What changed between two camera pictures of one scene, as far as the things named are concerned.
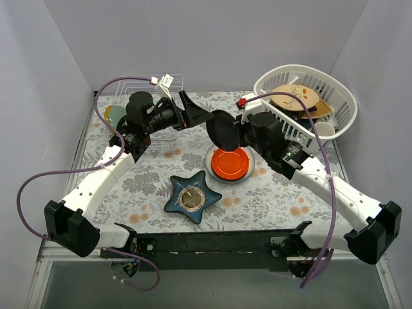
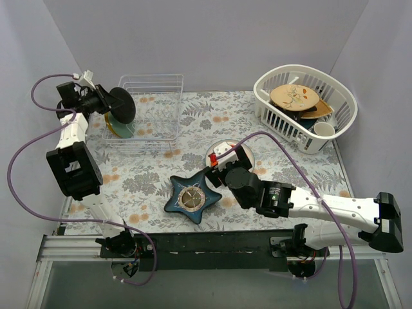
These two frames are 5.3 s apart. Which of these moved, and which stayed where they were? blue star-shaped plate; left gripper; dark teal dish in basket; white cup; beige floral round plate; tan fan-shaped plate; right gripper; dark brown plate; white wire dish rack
Moved: right gripper; left gripper; dark brown plate
Stayed: dark teal dish in basket; tan fan-shaped plate; beige floral round plate; blue star-shaped plate; white cup; white wire dish rack
